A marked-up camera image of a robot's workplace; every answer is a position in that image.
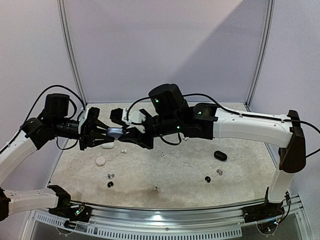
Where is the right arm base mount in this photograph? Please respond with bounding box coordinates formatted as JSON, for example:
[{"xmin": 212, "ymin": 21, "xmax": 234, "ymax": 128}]
[{"xmin": 242, "ymin": 200, "xmax": 285, "ymax": 223}]

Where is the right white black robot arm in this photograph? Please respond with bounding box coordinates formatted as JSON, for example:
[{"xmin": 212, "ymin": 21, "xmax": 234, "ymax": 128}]
[{"xmin": 112, "ymin": 83, "xmax": 306, "ymax": 218}]

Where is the blue earbud charging case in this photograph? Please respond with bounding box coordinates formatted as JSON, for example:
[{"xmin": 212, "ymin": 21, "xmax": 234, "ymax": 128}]
[{"xmin": 106, "ymin": 127, "xmax": 126, "ymax": 140}]

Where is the white oblong charging case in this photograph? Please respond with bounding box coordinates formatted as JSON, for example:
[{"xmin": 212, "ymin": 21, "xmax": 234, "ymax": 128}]
[{"xmin": 101, "ymin": 142, "xmax": 115, "ymax": 149}]

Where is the black earbud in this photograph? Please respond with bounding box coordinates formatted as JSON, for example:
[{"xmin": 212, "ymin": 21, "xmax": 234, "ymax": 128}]
[
  {"xmin": 204, "ymin": 176, "xmax": 211, "ymax": 183},
  {"xmin": 107, "ymin": 182, "xmax": 114, "ymax": 188}
]

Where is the right aluminium corner post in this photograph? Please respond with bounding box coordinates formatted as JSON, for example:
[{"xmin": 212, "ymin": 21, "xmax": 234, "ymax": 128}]
[{"xmin": 244, "ymin": 0, "xmax": 275, "ymax": 110}]

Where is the black earbud right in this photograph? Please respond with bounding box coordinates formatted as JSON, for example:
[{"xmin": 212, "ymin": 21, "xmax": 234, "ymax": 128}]
[{"xmin": 204, "ymin": 176, "xmax": 211, "ymax": 183}]

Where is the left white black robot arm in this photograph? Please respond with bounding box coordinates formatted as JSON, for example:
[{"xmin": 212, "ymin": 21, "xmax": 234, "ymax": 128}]
[{"xmin": 0, "ymin": 93, "xmax": 116, "ymax": 221}]

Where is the left aluminium corner post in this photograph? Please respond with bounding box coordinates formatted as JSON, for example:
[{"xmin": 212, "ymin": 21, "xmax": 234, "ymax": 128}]
[{"xmin": 56, "ymin": 0, "xmax": 88, "ymax": 105}]

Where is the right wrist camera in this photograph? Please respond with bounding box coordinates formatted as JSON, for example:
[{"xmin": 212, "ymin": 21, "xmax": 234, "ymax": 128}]
[{"xmin": 109, "ymin": 108, "xmax": 147, "ymax": 133}]

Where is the aluminium corner post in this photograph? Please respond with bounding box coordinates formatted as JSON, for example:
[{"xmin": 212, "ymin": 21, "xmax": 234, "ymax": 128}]
[
  {"xmin": 244, "ymin": 0, "xmax": 275, "ymax": 110},
  {"xmin": 56, "ymin": 0, "xmax": 88, "ymax": 105}
]

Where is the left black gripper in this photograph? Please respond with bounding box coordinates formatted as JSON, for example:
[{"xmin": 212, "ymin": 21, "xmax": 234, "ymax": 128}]
[{"xmin": 53, "ymin": 116, "xmax": 115, "ymax": 150}]

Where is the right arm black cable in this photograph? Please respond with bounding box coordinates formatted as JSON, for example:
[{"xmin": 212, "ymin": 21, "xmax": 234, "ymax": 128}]
[{"xmin": 124, "ymin": 92, "xmax": 320, "ymax": 158}]

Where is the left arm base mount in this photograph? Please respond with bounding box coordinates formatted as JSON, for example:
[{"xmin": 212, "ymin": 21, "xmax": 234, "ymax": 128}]
[{"xmin": 48, "ymin": 202, "xmax": 93, "ymax": 223}]

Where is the aluminium front rail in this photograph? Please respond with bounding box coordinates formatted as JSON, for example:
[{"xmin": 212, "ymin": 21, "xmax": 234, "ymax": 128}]
[{"xmin": 22, "ymin": 194, "xmax": 313, "ymax": 240}]

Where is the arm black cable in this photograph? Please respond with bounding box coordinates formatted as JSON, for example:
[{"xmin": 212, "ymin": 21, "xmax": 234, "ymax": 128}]
[
  {"xmin": 4, "ymin": 84, "xmax": 87, "ymax": 151},
  {"xmin": 124, "ymin": 92, "xmax": 320, "ymax": 158}
]

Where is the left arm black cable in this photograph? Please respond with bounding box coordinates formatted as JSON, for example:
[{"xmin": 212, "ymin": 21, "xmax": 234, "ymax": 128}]
[{"xmin": 4, "ymin": 84, "xmax": 87, "ymax": 151}]

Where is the black earbud charging case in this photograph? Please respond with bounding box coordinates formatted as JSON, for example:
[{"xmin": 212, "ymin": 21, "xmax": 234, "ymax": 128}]
[{"xmin": 213, "ymin": 150, "xmax": 228, "ymax": 162}]

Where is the black earbud left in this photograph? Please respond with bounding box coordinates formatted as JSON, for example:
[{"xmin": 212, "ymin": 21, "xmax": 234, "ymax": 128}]
[{"xmin": 107, "ymin": 182, "xmax": 114, "ymax": 188}]

